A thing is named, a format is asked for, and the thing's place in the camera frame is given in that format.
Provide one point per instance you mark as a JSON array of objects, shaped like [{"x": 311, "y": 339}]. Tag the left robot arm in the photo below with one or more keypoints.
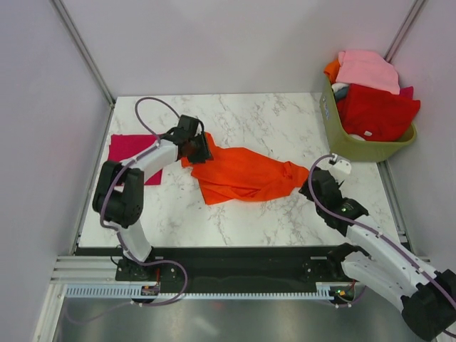
[{"x": 119, "y": 193}]

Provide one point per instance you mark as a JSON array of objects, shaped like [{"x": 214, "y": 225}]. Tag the orange garment in basket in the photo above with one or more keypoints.
[{"x": 331, "y": 71}]

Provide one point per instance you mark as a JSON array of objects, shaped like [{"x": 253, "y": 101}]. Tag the magenta t shirt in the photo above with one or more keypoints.
[{"x": 123, "y": 147}]

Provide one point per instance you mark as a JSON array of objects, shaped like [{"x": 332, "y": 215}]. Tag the left aluminium frame post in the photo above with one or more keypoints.
[{"x": 73, "y": 32}]

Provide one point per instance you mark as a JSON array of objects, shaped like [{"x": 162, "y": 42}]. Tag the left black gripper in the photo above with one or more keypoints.
[{"x": 205, "y": 154}]

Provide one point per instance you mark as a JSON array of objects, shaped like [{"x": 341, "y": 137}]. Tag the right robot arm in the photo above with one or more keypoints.
[{"x": 424, "y": 296}]

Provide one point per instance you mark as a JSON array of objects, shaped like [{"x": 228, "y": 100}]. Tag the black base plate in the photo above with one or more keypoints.
[{"x": 233, "y": 270}]

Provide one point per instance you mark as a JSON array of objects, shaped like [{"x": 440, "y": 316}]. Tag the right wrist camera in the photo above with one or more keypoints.
[{"x": 340, "y": 167}]

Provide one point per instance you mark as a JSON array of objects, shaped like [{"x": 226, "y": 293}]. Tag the olive green laundry basket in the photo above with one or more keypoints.
[{"x": 345, "y": 145}]

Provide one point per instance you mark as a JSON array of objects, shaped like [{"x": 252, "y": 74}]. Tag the aluminium frame post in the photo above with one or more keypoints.
[
  {"x": 73, "y": 32},
  {"x": 405, "y": 28}
]

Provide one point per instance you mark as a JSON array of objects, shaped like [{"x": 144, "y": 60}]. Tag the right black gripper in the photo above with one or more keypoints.
[{"x": 305, "y": 189}]

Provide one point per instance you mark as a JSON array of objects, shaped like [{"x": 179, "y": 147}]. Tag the pink t shirt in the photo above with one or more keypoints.
[{"x": 369, "y": 69}]

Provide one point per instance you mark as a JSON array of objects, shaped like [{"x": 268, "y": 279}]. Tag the right aluminium frame post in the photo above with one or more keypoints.
[{"x": 405, "y": 28}]

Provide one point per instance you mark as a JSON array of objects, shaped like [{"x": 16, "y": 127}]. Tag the teal garment in basket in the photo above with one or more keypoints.
[{"x": 341, "y": 94}]

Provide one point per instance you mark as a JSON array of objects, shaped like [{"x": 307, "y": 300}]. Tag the orange t shirt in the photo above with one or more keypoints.
[{"x": 241, "y": 174}]

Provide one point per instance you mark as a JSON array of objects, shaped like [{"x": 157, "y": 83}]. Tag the white garment in basket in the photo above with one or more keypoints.
[{"x": 340, "y": 87}]

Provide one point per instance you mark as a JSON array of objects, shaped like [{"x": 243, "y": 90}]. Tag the white slotted cable duct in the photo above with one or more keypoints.
[{"x": 143, "y": 292}]

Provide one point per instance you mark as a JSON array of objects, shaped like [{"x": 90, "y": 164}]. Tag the right aluminium rail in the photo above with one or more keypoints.
[{"x": 392, "y": 197}]

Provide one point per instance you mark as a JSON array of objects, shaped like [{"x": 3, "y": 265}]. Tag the red t shirt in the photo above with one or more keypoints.
[{"x": 376, "y": 115}]

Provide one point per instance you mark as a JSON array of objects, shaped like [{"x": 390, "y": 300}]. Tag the magenta garment in basket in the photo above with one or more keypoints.
[{"x": 407, "y": 92}]

